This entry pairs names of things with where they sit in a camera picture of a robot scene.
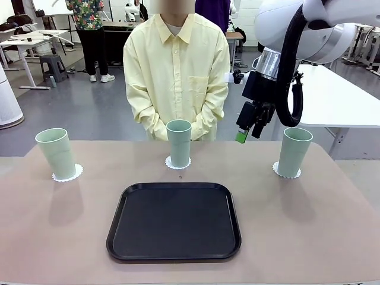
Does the white cylindrical air purifier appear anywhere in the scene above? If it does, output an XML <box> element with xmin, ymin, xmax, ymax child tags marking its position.
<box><xmin>0</xmin><ymin>64</ymin><xmax>25</xmax><ymax>129</ymax></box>

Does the white whiteboard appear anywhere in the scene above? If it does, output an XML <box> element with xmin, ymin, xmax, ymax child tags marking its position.
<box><xmin>31</xmin><ymin>0</ymin><xmax>75</xmax><ymax>17</ymax></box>

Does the brown top background desk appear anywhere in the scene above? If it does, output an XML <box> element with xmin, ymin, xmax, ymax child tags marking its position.
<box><xmin>226</xmin><ymin>31</ymin><xmax>245</xmax><ymax>71</ymax></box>

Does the black plastic tray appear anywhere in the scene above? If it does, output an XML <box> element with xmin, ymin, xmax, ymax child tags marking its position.
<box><xmin>106</xmin><ymin>182</ymin><xmax>242</xmax><ymax>264</ymax></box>

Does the person in purple shirt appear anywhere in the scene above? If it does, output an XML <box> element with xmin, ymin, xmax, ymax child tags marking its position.
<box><xmin>194</xmin><ymin>0</ymin><xmax>232</xmax><ymax>34</ymax></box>

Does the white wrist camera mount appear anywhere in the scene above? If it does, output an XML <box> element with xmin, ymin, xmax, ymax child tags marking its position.
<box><xmin>224</xmin><ymin>69</ymin><xmax>253</xmax><ymax>86</ymax></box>

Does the white paper doily coaster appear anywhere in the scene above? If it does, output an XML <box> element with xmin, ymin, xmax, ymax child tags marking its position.
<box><xmin>52</xmin><ymin>163</ymin><xmax>84</xmax><ymax>183</ymax></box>
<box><xmin>164</xmin><ymin>155</ymin><xmax>192</xmax><ymax>171</ymax></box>
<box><xmin>272</xmin><ymin>161</ymin><xmax>302</xmax><ymax>180</ymax></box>

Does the white background desk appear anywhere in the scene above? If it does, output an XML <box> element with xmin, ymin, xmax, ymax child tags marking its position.
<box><xmin>0</xmin><ymin>29</ymin><xmax>69</xmax><ymax>90</ymax></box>

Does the pale green plastic cup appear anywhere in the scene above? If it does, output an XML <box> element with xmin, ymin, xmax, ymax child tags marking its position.
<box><xmin>34</xmin><ymin>128</ymin><xmax>77</xmax><ymax>181</ymax></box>
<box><xmin>278</xmin><ymin>127</ymin><xmax>314</xmax><ymax>178</ymax></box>
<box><xmin>166</xmin><ymin>119</ymin><xmax>192</xmax><ymax>169</ymax></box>

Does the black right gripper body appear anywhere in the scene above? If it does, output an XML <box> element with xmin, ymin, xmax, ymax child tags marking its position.
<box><xmin>241</xmin><ymin>70</ymin><xmax>281</xmax><ymax>120</ymax></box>

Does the person's right forearm yellow sleeve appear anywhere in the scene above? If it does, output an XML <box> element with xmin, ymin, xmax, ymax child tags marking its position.
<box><xmin>125</xmin><ymin>87</ymin><xmax>167</xmax><ymax>141</ymax></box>

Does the person in floral shirt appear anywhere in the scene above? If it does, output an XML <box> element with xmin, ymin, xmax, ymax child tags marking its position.
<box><xmin>65</xmin><ymin>0</ymin><xmax>116</xmax><ymax>84</ymax></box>

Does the black corrugated cable hose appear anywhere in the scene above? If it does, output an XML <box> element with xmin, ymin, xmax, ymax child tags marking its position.
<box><xmin>277</xmin><ymin>2</ymin><xmax>306</xmax><ymax>128</ymax></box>

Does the person's left forearm yellow sleeve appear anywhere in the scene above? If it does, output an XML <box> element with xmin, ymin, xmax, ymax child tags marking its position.
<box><xmin>189</xmin><ymin>87</ymin><xmax>230</xmax><ymax>141</ymax></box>

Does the person in yellow shirt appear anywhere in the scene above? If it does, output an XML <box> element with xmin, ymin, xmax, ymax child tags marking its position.
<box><xmin>122</xmin><ymin>13</ymin><xmax>231</xmax><ymax>142</ymax></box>

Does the grey plastic stool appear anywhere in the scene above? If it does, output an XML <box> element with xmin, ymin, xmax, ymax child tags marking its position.
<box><xmin>39</xmin><ymin>54</ymin><xmax>69</xmax><ymax>83</ymax></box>

